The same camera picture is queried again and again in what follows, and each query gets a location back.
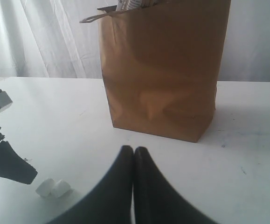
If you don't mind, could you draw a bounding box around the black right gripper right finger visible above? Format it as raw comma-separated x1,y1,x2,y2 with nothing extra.
133,147,216,224

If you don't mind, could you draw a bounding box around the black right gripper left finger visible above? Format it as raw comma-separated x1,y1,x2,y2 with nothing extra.
49,146,134,224

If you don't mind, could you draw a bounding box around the white marshmallow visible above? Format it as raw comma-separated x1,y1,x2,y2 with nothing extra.
35,178,55,197
51,180,71,198

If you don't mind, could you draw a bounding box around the long noodle package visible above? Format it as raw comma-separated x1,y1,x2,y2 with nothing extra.
116,0,161,12

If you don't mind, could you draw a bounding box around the large brown paper bag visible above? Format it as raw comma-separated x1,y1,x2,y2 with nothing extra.
83,0,231,142

